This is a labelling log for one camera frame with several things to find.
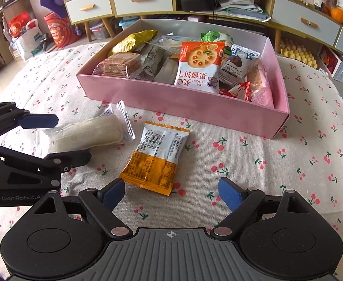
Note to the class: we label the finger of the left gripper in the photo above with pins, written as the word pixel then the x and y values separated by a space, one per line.
pixel 11 117
pixel 62 162

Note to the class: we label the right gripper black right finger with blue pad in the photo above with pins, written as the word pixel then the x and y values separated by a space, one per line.
pixel 243 205

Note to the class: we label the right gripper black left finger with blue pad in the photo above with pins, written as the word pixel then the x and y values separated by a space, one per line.
pixel 100 204

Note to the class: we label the white rice cracker packet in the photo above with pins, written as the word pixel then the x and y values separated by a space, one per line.
pixel 112 127

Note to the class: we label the orange and white snack packet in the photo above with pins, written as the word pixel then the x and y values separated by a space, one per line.
pixel 153 164

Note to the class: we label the pink wafer packet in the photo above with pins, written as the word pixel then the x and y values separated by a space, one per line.
pixel 261 93

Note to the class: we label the red candy packet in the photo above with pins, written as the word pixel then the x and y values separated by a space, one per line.
pixel 240 91

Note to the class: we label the brown wafer packet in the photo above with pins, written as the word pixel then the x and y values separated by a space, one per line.
pixel 120 65

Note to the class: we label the truffle chocolate packet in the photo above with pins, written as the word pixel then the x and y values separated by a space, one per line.
pixel 236 67

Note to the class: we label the yellow snack packet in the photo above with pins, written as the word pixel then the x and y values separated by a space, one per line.
pixel 130 43

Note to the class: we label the grey-green snack packet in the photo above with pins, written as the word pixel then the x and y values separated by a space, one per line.
pixel 151 56

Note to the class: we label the lotus root biscuit packet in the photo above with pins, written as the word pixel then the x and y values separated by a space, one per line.
pixel 199 65

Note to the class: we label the green snack packet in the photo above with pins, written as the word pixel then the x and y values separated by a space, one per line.
pixel 214 36

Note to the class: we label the cream cake packet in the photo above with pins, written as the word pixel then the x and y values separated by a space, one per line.
pixel 168 71

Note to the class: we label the white shopping bag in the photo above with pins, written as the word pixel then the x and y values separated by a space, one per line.
pixel 27 38

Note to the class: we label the cherry print floor cloth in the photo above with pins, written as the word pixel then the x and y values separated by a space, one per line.
pixel 306 155

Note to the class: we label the red lantern bag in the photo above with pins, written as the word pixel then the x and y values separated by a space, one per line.
pixel 62 31

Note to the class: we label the wooden TV cabinet white drawers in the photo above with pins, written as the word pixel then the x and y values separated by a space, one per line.
pixel 293 16

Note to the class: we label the yellow egg tray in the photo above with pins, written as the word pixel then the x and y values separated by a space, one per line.
pixel 294 50

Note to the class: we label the oranges on cabinet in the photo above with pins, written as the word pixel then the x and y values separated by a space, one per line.
pixel 331 8

